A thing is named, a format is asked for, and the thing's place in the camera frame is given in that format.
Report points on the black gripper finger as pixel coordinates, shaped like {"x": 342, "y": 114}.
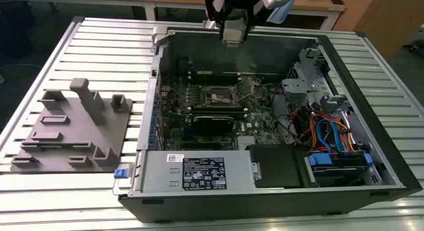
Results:
{"x": 210, "y": 7}
{"x": 250, "y": 12}

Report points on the silver CPU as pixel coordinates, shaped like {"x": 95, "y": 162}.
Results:
{"x": 234, "y": 32}

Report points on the CPU socket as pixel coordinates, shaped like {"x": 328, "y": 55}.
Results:
{"x": 220, "y": 97}

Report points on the grey case latch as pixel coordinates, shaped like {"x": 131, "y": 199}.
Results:
{"x": 159, "y": 33}

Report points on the metal drive cage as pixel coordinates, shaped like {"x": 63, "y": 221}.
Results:
{"x": 295, "y": 88}

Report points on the wooden cabinet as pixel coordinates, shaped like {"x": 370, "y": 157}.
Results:
{"x": 387, "y": 20}

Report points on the green motherboard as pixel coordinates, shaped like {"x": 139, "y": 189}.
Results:
{"x": 262, "y": 116}

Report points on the green RAM stick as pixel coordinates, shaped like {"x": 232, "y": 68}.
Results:
{"x": 219, "y": 114}

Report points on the black graphics card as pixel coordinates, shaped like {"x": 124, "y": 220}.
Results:
{"x": 212, "y": 125}

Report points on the silver chipset heatsink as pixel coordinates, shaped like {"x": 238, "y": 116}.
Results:
{"x": 247, "y": 140}

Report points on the black plastic shroud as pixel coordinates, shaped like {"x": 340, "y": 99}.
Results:
{"x": 278, "y": 166}

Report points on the hard disk in blue carrier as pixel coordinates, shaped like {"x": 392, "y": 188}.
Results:
{"x": 319, "y": 159}

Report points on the grey parts rack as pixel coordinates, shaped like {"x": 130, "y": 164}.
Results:
{"x": 83, "y": 131}

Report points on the grey power supply unit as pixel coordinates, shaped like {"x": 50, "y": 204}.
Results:
{"x": 155, "y": 171}

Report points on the blue plastic latch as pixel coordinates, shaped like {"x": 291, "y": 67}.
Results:
{"x": 120, "y": 174}

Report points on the black PC case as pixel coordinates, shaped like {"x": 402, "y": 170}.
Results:
{"x": 232, "y": 208}

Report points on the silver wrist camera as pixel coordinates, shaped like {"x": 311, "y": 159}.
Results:
{"x": 268, "y": 0}

